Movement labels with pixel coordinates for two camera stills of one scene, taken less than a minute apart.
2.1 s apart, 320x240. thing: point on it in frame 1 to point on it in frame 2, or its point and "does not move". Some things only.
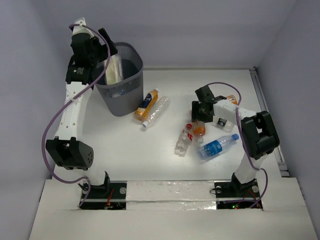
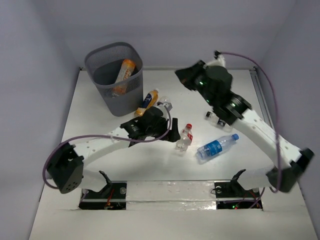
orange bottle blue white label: [148, 103] does not move
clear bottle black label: [223, 124] does not move
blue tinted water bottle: [216, 146] does not move
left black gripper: [105, 41] to [169, 130]
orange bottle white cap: [199, 130] to [126, 69]
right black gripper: [196, 115] to [187, 75]
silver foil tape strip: [170, 195] does not move
